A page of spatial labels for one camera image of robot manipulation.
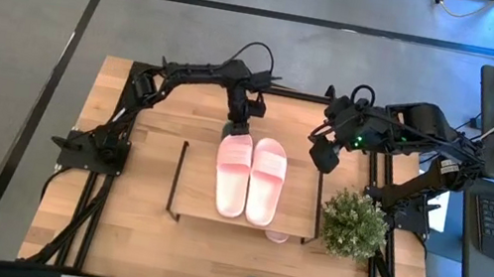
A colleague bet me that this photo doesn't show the black aluminium table frame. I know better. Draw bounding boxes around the black aluminium table frame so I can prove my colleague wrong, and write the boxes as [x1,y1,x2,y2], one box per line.
[16,38,468,277]

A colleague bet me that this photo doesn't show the yellow floor cable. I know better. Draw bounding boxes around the yellow floor cable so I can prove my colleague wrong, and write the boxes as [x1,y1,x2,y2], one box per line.
[425,0,494,25]

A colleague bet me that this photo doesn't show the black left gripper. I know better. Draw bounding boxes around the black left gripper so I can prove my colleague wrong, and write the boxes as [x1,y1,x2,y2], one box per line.
[220,82,270,141]

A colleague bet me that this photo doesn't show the pink slide sandal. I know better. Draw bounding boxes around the pink slide sandal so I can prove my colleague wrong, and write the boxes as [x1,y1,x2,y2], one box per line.
[206,128,259,221]
[263,229,291,246]
[240,134,293,230]

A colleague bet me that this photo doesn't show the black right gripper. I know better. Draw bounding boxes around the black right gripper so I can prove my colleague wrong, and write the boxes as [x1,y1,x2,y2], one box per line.
[305,89,388,181]

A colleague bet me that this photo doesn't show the black looped gripper cable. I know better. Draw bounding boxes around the black looped gripper cable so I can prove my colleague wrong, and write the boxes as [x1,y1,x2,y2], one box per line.
[348,80,380,109]
[231,38,280,81]

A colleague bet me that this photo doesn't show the artificial green potted plant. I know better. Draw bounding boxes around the artificial green potted plant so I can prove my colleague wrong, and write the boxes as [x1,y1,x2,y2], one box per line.
[315,186,396,267]

